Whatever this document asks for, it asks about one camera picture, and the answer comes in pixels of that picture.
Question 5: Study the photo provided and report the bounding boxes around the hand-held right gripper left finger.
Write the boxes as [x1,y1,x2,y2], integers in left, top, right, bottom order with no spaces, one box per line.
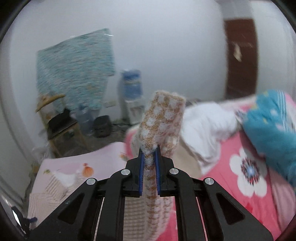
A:
[29,148,146,241]

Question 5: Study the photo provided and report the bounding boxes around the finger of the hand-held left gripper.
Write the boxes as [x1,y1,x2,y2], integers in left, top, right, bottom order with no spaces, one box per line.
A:
[11,206,37,233]

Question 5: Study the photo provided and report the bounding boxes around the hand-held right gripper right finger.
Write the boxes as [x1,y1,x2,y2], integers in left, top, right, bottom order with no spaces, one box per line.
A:
[154,145,273,241]

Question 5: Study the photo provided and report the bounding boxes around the beige checked knit coat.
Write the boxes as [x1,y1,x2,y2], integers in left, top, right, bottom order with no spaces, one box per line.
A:
[28,90,186,241]

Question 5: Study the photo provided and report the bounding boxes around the black box appliance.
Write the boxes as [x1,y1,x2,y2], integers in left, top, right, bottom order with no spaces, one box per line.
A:
[94,115,112,138]

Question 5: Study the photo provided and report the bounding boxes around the red floral blanket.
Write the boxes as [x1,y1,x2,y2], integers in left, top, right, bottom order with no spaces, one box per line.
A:
[125,93,296,241]

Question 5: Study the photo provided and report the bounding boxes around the clear plastic bags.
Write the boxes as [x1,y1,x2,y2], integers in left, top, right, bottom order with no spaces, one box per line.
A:
[30,144,53,172]

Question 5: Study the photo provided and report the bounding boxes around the white cloth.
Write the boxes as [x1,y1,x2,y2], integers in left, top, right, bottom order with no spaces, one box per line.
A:
[179,102,241,167]

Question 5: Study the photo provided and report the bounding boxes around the glossy pink printed mat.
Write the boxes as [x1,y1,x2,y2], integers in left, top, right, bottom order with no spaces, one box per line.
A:
[31,141,130,200]

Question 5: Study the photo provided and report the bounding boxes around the clear water jug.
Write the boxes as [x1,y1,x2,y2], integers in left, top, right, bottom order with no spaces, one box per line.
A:
[75,104,97,136]

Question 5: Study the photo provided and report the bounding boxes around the wooden chair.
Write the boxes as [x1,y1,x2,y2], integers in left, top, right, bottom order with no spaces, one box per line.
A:
[36,94,88,158]

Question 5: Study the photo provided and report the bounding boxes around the black bag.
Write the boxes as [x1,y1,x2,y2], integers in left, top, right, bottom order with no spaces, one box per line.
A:
[47,109,77,141]

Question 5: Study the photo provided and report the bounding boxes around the teal blanket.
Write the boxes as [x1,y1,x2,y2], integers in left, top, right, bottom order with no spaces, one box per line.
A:
[242,90,296,183]

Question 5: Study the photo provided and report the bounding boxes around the brown door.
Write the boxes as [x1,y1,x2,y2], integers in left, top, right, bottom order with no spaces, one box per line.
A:
[223,19,258,99]

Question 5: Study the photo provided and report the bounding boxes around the pale cloth hanging on door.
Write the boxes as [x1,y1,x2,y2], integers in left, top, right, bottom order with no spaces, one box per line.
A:
[232,42,242,62]

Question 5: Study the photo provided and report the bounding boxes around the teal patterned wall cloth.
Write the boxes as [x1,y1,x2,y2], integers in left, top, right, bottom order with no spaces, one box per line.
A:
[36,28,116,109]

